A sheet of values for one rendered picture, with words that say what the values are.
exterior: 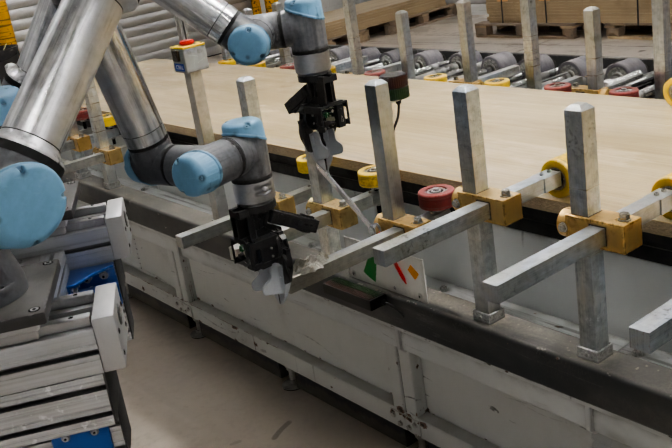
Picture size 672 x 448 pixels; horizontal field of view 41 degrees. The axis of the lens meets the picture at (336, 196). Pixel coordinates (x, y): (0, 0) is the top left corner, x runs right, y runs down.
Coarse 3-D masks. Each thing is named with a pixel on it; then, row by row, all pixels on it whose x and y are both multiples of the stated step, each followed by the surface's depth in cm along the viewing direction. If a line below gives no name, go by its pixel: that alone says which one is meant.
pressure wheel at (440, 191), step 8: (440, 184) 196; (424, 192) 193; (432, 192) 193; (440, 192) 192; (448, 192) 190; (424, 200) 191; (432, 200) 190; (440, 200) 190; (448, 200) 190; (424, 208) 192; (432, 208) 190; (440, 208) 190; (448, 208) 191
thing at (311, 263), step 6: (300, 258) 175; (306, 258) 177; (312, 258) 174; (318, 258) 175; (324, 258) 177; (294, 264) 174; (300, 264) 174; (306, 264) 174; (312, 264) 172; (318, 264) 173; (294, 270) 173; (300, 270) 173; (306, 270) 171; (312, 270) 172
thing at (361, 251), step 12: (432, 216) 192; (396, 228) 188; (372, 240) 183; (384, 240) 184; (336, 252) 180; (348, 252) 179; (360, 252) 180; (372, 252) 182; (324, 264) 175; (336, 264) 177; (348, 264) 179; (300, 276) 172; (312, 276) 174; (324, 276) 176; (300, 288) 172
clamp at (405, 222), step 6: (378, 216) 194; (402, 216) 191; (408, 216) 191; (414, 216) 190; (378, 222) 193; (384, 222) 191; (390, 222) 190; (396, 222) 188; (402, 222) 188; (408, 222) 187; (426, 222) 186; (384, 228) 192; (402, 228) 187; (408, 228) 185; (414, 228) 184
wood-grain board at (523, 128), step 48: (288, 96) 316; (336, 96) 304; (432, 96) 282; (480, 96) 273; (528, 96) 264; (576, 96) 255; (288, 144) 252; (432, 144) 230; (528, 144) 217; (624, 144) 206; (624, 192) 176
